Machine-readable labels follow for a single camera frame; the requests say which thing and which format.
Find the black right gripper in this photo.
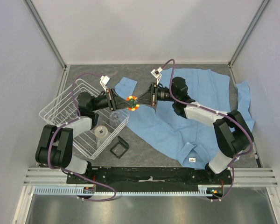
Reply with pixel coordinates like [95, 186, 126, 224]
[133, 83, 176, 107]

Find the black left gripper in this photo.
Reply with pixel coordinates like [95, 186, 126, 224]
[91, 88, 133, 112]

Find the light blue button shirt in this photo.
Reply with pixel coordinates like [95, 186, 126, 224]
[114, 67, 255, 168]

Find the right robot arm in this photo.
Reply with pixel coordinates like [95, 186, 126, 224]
[133, 77, 254, 184]

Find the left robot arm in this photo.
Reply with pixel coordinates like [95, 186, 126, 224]
[35, 89, 133, 183]

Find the clear glass with base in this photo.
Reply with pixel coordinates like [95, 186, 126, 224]
[109, 111, 122, 129]

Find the clear drinking glass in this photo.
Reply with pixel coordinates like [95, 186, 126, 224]
[94, 126, 109, 149]

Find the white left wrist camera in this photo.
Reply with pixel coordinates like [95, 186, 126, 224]
[99, 76, 111, 92]

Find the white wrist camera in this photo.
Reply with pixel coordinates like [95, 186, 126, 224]
[99, 76, 111, 92]
[151, 67, 162, 85]

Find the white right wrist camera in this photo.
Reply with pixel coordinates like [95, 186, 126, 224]
[151, 67, 162, 85]

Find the small black square frame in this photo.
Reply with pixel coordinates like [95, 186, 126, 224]
[110, 136, 129, 159]

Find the white wire dish rack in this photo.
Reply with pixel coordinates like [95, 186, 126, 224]
[39, 79, 129, 160]

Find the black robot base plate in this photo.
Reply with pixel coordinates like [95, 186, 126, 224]
[65, 166, 235, 193]

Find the aluminium frame rail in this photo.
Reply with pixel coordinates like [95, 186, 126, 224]
[13, 167, 70, 224]

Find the light blue cable duct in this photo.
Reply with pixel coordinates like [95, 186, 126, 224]
[34, 186, 209, 196]

